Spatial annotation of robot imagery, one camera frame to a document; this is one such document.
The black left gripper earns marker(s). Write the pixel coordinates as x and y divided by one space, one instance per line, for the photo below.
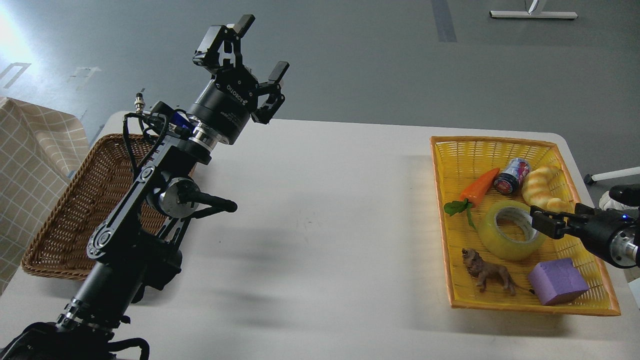
231 97

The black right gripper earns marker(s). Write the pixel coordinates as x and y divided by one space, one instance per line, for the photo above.
611 235

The yellow tape roll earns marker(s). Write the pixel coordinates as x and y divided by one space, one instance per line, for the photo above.
506 230

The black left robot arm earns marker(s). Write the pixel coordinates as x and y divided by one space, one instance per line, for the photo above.
138 244

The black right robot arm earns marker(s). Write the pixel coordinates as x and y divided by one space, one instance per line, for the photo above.
611 235

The toy bread croissant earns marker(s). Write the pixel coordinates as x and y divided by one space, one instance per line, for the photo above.
536 190

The purple foam block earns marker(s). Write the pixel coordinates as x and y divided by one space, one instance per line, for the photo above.
557 282

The white chair leg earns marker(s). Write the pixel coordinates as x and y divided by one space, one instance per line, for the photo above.
590 179

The small soda can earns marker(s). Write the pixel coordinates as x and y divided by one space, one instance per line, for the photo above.
510 179

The seated person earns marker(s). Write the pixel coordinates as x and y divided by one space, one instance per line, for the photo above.
624 197

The yellow plastic basket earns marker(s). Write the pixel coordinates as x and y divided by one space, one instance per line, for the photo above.
460 160

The orange toy carrot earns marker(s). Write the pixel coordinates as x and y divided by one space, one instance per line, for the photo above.
472 196

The brown toy lion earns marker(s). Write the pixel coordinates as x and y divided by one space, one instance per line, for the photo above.
482 270

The beige checkered cloth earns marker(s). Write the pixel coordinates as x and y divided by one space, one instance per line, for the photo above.
40 150

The brown wicker basket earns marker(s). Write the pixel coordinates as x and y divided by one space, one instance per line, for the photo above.
103 179

